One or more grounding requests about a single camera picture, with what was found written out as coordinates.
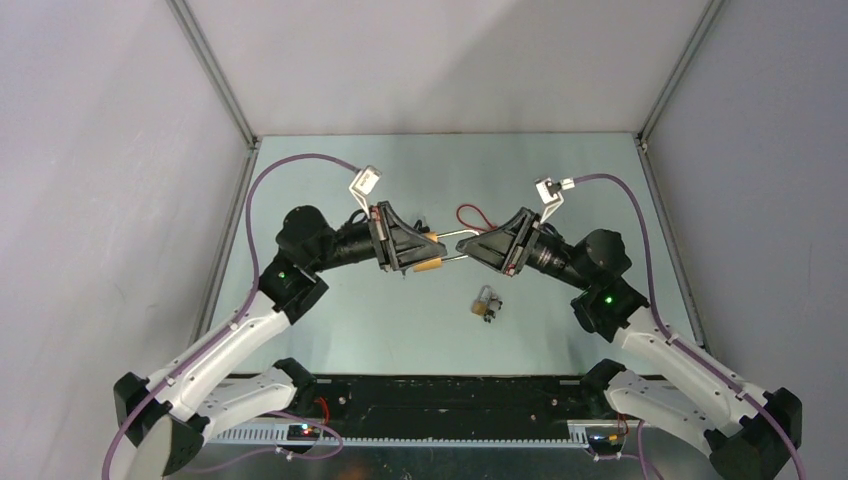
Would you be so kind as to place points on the large brass padlock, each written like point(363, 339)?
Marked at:
point(442, 257)

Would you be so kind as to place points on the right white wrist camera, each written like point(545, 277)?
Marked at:
point(551, 194)

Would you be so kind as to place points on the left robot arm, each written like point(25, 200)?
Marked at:
point(171, 414)

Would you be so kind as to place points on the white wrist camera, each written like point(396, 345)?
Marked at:
point(363, 184)
point(551, 194)

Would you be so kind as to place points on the aluminium frame post right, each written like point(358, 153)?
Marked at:
point(703, 27)

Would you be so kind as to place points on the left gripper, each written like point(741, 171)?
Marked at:
point(398, 245)

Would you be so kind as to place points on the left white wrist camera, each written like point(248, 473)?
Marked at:
point(363, 184)

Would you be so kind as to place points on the small brass padlock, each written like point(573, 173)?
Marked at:
point(480, 306)

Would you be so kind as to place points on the small padlock keys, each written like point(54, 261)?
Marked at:
point(491, 309)

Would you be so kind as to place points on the aluminium frame post left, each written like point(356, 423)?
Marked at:
point(197, 40)

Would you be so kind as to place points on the aluminium frame post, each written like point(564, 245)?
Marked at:
point(197, 40)
point(703, 27)

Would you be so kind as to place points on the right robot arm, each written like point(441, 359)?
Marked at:
point(745, 431)

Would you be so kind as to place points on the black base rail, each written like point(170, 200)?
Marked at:
point(442, 408)

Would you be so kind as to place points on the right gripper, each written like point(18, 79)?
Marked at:
point(507, 247)

